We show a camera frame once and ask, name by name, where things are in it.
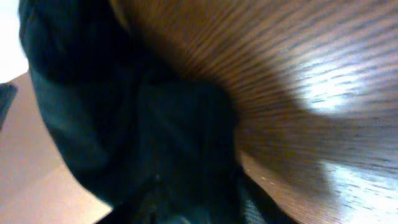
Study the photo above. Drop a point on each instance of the dark green shorts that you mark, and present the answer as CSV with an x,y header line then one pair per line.
x,y
128,128

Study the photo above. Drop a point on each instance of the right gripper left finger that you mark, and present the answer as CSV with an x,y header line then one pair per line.
x,y
124,214

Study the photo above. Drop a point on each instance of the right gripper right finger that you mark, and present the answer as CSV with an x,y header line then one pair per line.
x,y
257,206

